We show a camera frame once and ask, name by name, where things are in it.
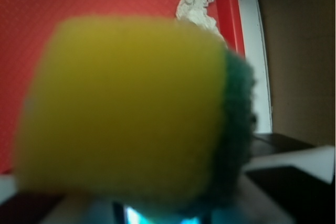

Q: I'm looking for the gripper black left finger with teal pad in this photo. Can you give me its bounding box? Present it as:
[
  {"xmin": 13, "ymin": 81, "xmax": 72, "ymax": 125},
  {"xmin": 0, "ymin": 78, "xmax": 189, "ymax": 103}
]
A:
[{"xmin": 1, "ymin": 193, "xmax": 126, "ymax": 223}]

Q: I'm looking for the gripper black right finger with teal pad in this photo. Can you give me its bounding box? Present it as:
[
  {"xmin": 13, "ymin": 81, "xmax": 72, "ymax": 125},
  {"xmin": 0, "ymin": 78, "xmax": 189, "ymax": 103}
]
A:
[{"xmin": 181, "ymin": 132, "xmax": 336, "ymax": 224}]

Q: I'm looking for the yellow green sponge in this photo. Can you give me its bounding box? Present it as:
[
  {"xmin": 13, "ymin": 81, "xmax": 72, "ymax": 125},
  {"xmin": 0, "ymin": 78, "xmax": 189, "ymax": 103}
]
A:
[{"xmin": 14, "ymin": 16, "xmax": 255, "ymax": 211}]

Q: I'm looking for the red plastic tray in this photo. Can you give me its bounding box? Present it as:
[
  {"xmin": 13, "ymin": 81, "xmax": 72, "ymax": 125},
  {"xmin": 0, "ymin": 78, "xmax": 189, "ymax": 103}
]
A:
[{"xmin": 1, "ymin": 0, "xmax": 245, "ymax": 174}]

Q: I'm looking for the crumpled white paper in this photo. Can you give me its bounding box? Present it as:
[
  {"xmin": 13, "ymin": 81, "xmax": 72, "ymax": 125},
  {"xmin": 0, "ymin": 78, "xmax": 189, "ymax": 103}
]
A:
[{"xmin": 175, "ymin": 0, "xmax": 228, "ymax": 48}]

